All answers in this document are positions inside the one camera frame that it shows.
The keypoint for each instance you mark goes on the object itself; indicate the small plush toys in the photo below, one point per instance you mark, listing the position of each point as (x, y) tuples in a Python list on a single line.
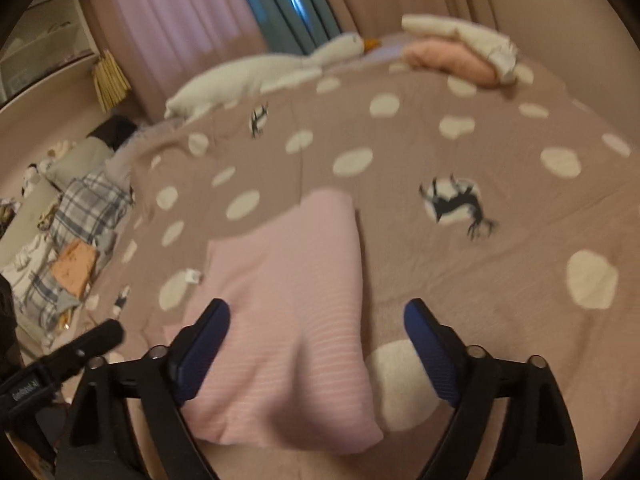
[(55, 150)]

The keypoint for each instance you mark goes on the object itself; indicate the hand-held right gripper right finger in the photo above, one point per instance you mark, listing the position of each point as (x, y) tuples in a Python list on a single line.
[(432, 355)]

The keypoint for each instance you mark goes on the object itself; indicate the grey blue garment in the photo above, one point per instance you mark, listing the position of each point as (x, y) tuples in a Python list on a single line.
[(102, 245)]

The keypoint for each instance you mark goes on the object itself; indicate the pink knit sweater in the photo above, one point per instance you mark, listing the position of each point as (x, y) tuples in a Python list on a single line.
[(290, 285)]

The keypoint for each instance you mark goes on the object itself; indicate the folded white garment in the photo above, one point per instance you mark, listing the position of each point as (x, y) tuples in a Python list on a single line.
[(450, 25)]

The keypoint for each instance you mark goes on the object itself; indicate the white goose plush toy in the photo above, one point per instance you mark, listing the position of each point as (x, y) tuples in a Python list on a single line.
[(225, 85)]

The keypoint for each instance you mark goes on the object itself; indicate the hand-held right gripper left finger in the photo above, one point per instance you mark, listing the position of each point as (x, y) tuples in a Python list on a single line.
[(200, 355)]

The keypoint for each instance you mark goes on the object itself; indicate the folded orange cloth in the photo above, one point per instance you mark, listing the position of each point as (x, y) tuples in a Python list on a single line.
[(75, 265)]

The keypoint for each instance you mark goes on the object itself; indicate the polka dot blanket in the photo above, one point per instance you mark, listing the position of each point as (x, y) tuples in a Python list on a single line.
[(400, 260)]

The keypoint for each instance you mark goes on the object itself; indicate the straw tassel hanging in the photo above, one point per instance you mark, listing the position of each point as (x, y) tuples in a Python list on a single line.
[(112, 82)]

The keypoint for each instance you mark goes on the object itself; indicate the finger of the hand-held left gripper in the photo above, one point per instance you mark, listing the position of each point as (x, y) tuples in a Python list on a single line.
[(85, 347)]

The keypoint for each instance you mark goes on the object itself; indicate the white wall shelf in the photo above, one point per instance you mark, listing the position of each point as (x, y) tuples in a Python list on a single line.
[(45, 45)]

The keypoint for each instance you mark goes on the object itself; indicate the folded pink garment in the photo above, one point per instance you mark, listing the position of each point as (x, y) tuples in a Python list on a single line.
[(445, 57)]

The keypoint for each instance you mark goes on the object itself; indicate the beige pillow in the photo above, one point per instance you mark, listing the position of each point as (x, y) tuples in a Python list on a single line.
[(30, 210), (80, 160)]

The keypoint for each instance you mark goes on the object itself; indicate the blue plaid cloth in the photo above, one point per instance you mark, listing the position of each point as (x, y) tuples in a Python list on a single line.
[(35, 295)]

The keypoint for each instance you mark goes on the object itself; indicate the plaid pillow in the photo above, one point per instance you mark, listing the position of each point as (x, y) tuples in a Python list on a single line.
[(90, 205)]

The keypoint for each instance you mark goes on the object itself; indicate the dark pillow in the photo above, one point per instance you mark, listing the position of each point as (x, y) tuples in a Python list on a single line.
[(112, 132)]

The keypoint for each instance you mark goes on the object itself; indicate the blue curtain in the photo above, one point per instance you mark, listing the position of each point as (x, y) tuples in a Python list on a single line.
[(280, 15)]

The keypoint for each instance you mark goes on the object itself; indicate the lilac ruffled pillow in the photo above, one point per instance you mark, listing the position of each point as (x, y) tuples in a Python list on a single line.
[(127, 155)]

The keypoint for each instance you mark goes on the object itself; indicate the bed with lilac sheet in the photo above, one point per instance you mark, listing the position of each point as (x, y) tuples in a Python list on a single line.
[(385, 50)]

